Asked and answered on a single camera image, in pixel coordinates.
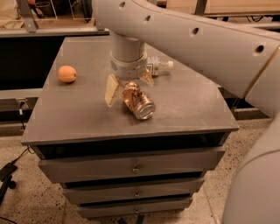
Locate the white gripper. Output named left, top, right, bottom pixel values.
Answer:
left=105, top=52, right=154, bottom=108

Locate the orange soda can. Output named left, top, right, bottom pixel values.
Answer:
left=122, top=81, right=156, bottom=120

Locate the middle grey drawer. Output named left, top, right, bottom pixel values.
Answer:
left=63, top=178, right=204, bottom=205

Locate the clear plastic water bottle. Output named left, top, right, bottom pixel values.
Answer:
left=147, top=56, right=174, bottom=76

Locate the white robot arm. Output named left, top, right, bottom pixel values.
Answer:
left=93, top=0, right=280, bottom=224

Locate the black stand lower left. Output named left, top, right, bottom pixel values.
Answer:
left=0, top=175, right=17, bottom=205

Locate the bottom grey drawer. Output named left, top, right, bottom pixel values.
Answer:
left=77, top=197, right=193, bottom=219

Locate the grey metal railing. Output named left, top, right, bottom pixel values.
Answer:
left=0, top=0, right=280, bottom=36

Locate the grey drawer cabinet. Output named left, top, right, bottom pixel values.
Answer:
left=23, top=36, right=238, bottom=208

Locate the grey drawer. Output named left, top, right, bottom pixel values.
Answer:
left=63, top=178, right=204, bottom=205
left=77, top=197, right=193, bottom=219
left=38, top=146, right=225, bottom=183

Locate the orange round fruit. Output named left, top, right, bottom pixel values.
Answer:
left=58, top=66, right=77, bottom=83

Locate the top grey drawer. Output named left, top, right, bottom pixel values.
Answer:
left=38, top=146, right=225, bottom=183

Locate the black power adapter with cable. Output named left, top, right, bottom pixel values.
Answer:
left=0, top=149, right=28, bottom=181

